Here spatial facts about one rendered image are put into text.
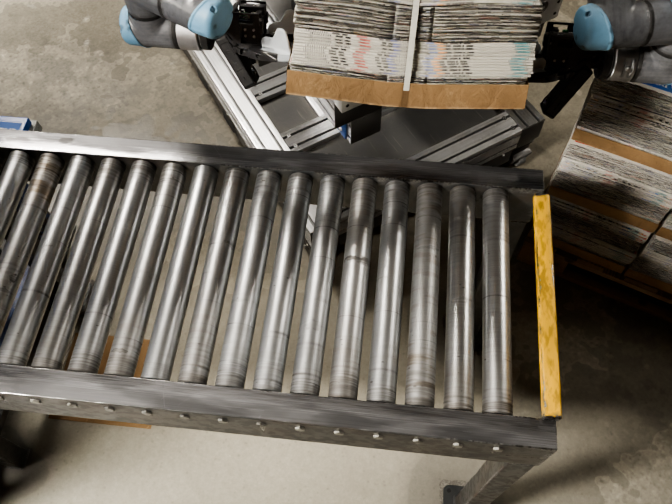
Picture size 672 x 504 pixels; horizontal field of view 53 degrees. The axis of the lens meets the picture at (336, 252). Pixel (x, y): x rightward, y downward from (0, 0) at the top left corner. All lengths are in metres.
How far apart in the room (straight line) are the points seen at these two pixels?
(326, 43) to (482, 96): 0.26
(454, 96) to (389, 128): 1.07
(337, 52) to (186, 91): 1.59
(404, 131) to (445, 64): 1.09
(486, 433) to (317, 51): 0.66
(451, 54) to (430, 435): 0.60
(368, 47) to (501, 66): 0.21
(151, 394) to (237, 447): 0.81
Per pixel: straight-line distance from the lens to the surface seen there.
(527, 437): 1.15
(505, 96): 1.13
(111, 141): 1.47
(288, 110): 2.23
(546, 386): 1.16
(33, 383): 1.26
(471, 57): 1.10
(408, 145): 2.14
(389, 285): 1.21
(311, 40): 1.08
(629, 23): 1.25
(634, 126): 1.65
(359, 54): 1.08
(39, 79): 2.86
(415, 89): 1.11
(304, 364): 1.15
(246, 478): 1.94
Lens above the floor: 1.88
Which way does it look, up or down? 61 degrees down
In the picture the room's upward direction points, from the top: 2 degrees counter-clockwise
